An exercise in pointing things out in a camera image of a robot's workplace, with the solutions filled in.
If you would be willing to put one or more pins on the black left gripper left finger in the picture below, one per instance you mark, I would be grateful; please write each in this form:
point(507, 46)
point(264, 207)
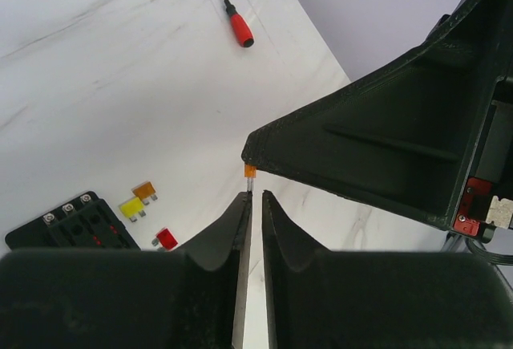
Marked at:
point(191, 297)

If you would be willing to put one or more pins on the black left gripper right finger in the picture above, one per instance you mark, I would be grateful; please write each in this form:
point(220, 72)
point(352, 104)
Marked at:
point(319, 298)

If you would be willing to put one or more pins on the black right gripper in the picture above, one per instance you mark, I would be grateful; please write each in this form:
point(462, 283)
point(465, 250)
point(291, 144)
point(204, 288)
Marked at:
point(427, 137)

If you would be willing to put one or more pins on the orange blade fuse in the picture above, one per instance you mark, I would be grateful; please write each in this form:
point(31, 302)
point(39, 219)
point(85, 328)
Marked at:
point(145, 192)
point(250, 173)

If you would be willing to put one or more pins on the red blade fuse near box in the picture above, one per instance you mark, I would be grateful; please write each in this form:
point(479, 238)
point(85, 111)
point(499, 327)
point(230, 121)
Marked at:
point(164, 240)

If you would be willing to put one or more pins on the orange blade fuse by yellow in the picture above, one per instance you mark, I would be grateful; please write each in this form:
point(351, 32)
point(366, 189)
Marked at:
point(145, 192)

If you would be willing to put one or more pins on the black fuse box base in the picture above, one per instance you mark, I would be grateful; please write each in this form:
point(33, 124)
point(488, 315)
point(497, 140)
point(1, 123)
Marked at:
point(85, 221)

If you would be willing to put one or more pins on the red black screwdriver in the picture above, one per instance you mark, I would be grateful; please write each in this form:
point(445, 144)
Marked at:
point(240, 28)

